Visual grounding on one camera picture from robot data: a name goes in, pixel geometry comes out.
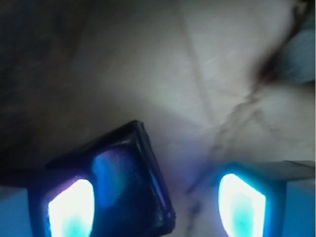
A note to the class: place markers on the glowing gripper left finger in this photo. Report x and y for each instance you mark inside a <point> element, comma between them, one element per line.
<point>71,212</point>

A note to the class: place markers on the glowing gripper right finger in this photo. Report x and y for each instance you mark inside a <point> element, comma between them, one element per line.
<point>242,207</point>

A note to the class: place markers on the black box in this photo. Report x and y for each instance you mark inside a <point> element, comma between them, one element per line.
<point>131,198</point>

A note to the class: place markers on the brown paper bag bin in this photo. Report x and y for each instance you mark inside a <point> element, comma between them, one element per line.
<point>195,72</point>

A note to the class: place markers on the blue sponge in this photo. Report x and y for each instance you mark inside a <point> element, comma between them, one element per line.
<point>297,59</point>

